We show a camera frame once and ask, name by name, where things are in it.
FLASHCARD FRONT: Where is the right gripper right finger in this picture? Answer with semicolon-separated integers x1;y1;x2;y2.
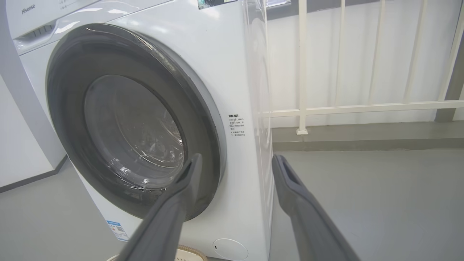
272;155;359;261

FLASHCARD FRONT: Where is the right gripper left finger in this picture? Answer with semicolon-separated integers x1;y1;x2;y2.
120;153;203;261

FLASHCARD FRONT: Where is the dark round washer door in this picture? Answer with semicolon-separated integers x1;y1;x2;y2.
46;24;227;221

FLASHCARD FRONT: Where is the cream plastic laundry basket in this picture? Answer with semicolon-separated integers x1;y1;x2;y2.
107;245;209;261

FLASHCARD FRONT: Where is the white Hisense washing machine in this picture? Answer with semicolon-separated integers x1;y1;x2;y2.
0;0;274;261

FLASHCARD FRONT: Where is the blue energy label sticker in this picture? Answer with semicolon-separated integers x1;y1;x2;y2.
106;219;129;242

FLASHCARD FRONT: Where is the round filter cover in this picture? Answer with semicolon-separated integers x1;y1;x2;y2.
213;238;249;261

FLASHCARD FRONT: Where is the printed text label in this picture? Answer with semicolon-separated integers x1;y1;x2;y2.
228;114;246;137

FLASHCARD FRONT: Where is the white metal railing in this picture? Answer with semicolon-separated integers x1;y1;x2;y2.
261;0;464;135

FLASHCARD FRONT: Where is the detergent drawer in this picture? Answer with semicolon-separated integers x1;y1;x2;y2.
7;0;102;55

